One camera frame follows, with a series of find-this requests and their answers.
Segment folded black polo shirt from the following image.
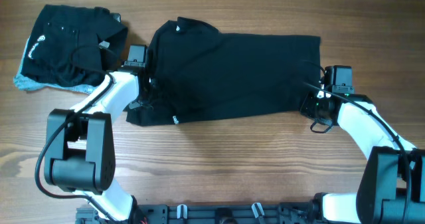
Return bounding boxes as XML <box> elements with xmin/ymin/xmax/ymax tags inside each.
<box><xmin>21</xmin><ymin>5</ymin><xmax>128</xmax><ymax>87</ymax></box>

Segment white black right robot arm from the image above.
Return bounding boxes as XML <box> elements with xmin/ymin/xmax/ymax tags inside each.
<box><xmin>300</xmin><ymin>92</ymin><xmax>424</xmax><ymax>223</ymax></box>

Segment folded light blue jeans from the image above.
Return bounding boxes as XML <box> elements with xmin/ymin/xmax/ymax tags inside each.
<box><xmin>13</xmin><ymin>39</ymin><xmax>96</xmax><ymax>94</ymax></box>

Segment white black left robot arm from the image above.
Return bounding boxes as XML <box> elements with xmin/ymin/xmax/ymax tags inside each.
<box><xmin>35</xmin><ymin>60</ymin><xmax>145</xmax><ymax>223</ymax></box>

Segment black t-shirt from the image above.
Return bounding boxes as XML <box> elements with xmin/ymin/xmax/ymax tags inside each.
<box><xmin>126</xmin><ymin>17</ymin><xmax>321</xmax><ymax>126</ymax></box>

